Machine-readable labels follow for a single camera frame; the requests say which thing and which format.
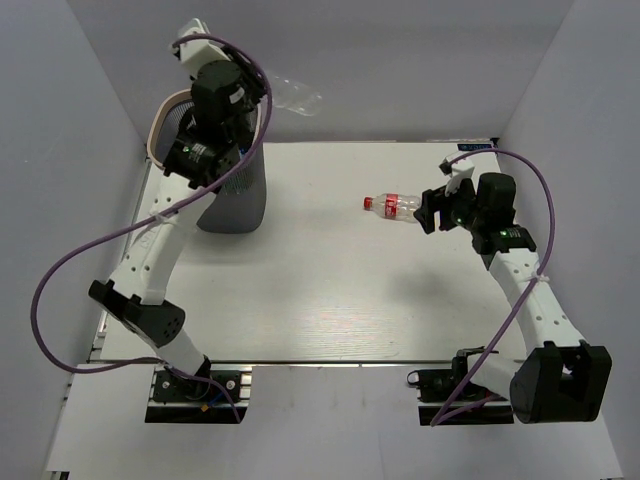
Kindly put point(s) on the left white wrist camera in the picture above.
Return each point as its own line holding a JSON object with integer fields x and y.
{"x": 197, "y": 45}

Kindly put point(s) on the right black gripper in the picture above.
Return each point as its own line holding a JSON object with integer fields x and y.
{"x": 436, "y": 200}

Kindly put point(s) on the blue table corner sticker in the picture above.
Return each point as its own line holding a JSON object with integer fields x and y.
{"x": 467, "y": 147}

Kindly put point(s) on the white cap clear bottle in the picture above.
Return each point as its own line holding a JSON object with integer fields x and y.
{"x": 294, "y": 96}

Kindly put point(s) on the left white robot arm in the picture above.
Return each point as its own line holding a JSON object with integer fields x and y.
{"x": 204, "y": 140}

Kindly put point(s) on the red cap clear bottle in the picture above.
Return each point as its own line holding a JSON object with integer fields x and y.
{"x": 393, "y": 206}

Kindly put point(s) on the grey ribbed waste bin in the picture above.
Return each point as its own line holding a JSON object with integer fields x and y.
{"x": 240, "y": 204}

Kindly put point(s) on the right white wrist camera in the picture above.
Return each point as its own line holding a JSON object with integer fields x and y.
{"x": 457, "y": 171}

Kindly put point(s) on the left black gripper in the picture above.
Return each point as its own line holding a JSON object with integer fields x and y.
{"x": 256, "y": 85}

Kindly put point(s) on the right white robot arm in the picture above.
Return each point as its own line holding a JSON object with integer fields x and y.
{"x": 563, "y": 378}

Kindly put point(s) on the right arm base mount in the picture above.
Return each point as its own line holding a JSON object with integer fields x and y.
{"x": 435, "y": 385}

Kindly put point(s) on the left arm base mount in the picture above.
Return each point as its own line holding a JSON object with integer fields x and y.
{"x": 177, "y": 401}

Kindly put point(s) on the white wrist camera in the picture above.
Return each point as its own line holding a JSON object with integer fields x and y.
{"x": 457, "y": 171}
{"x": 197, "y": 45}

